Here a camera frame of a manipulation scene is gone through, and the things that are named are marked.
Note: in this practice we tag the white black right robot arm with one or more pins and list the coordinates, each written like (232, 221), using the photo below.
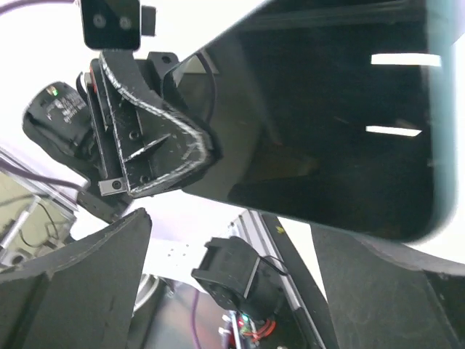
(232, 271)

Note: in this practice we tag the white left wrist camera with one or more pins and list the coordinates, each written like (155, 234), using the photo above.
(116, 24)

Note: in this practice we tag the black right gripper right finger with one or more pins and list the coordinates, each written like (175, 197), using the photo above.
(387, 295)

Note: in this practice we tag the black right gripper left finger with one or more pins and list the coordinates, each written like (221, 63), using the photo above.
(79, 296)

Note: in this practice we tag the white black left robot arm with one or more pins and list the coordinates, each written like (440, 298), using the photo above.
(58, 120)

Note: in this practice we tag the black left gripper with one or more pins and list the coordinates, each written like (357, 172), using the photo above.
(145, 139)

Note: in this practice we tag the green phone black screen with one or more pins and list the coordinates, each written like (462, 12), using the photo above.
(339, 113)

